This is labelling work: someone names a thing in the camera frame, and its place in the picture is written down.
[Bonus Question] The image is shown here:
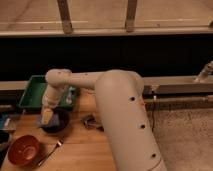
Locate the black metal clip object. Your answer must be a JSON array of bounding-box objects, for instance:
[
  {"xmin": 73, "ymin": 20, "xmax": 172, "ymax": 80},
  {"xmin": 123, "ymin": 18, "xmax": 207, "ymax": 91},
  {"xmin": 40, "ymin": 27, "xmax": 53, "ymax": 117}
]
[{"xmin": 81, "ymin": 114, "xmax": 104, "ymax": 131}]

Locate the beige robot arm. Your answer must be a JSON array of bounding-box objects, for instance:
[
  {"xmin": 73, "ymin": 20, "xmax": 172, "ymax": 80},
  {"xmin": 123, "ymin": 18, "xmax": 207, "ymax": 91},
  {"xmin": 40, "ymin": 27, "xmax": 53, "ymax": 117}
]
[{"xmin": 41, "ymin": 69, "xmax": 168, "ymax": 171}]

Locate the orange bowl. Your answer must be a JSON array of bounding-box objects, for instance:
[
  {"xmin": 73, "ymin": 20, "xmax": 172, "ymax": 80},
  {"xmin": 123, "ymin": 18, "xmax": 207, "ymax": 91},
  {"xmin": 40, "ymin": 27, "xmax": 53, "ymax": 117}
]
[{"xmin": 8, "ymin": 135, "xmax": 40, "ymax": 166}]

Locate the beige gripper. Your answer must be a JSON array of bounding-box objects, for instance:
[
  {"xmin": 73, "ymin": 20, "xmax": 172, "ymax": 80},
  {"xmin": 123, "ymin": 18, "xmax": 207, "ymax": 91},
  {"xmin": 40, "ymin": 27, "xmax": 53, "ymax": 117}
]
[{"xmin": 42, "ymin": 85, "xmax": 65, "ymax": 110}]

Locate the dark purple bowl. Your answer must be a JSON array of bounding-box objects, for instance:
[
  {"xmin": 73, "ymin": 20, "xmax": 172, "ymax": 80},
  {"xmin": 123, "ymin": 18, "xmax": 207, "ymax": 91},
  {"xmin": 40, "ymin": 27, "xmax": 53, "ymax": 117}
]
[{"xmin": 41, "ymin": 108, "xmax": 70, "ymax": 133}]

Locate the blue object at left edge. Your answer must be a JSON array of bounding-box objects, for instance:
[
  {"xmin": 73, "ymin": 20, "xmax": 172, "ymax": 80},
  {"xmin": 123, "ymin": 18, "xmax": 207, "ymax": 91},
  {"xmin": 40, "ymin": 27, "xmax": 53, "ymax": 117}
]
[{"xmin": 0, "ymin": 114, "xmax": 20, "ymax": 131}]

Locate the white pipe fitting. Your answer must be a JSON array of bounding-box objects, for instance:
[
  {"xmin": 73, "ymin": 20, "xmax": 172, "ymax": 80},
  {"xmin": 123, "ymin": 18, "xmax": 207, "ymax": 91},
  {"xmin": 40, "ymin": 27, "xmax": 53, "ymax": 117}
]
[{"xmin": 195, "ymin": 61, "xmax": 213, "ymax": 83}]

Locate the green plastic tray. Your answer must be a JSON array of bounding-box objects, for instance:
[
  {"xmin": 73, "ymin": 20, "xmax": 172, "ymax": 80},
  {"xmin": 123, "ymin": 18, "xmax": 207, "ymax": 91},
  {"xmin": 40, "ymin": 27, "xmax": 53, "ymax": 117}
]
[{"xmin": 18, "ymin": 75, "xmax": 79, "ymax": 110}]

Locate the blue yellow sponge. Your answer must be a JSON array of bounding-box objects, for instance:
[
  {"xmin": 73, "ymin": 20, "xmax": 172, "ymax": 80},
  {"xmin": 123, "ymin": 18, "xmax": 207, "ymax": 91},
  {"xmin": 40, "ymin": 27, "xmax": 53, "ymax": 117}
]
[{"xmin": 36, "ymin": 108, "xmax": 59, "ymax": 128}]

